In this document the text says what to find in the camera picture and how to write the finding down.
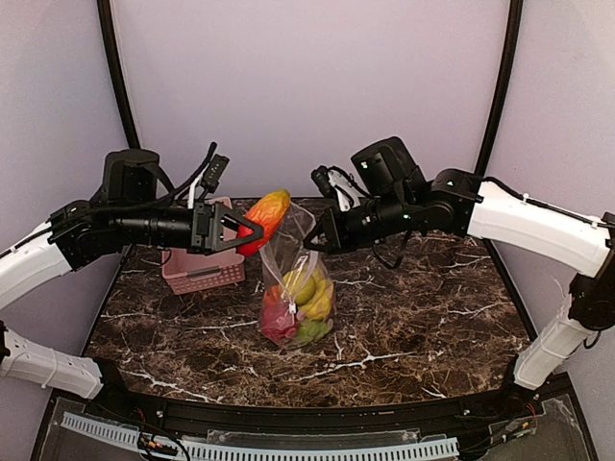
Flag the clear zip top bag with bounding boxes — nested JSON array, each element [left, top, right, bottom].
[[258, 203, 335, 350]]

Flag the yellow toy food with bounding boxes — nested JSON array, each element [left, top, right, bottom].
[[300, 279, 334, 321]]

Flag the red toy food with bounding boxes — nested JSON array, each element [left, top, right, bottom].
[[259, 304, 299, 344]]

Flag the light green toy lettuce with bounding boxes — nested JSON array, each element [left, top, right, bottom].
[[295, 319, 331, 345]]

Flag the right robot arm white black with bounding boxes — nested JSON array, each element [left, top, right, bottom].
[[304, 136, 614, 391]]

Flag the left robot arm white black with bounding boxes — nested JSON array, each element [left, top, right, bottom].
[[1, 143, 264, 400]]

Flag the pink plastic basket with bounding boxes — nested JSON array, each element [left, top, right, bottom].
[[160, 196, 247, 296]]

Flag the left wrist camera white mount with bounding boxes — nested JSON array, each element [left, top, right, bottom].
[[187, 141, 230, 208]]

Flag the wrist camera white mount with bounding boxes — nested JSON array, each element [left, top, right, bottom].
[[187, 141, 230, 208], [310, 165, 371, 211]]

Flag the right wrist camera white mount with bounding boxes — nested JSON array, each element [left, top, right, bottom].
[[310, 165, 371, 211]]

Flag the black front rail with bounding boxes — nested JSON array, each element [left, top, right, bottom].
[[86, 391, 510, 436]]

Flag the white slotted cable duct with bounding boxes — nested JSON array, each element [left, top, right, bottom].
[[61, 411, 460, 460]]

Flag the left black frame post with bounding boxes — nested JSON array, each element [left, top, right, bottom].
[[96, 0, 140, 149]]

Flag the black frame post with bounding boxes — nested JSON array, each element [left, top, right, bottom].
[[96, 0, 140, 149], [474, 0, 524, 176]]

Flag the right black frame post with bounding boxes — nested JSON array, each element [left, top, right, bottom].
[[474, 0, 524, 176]]

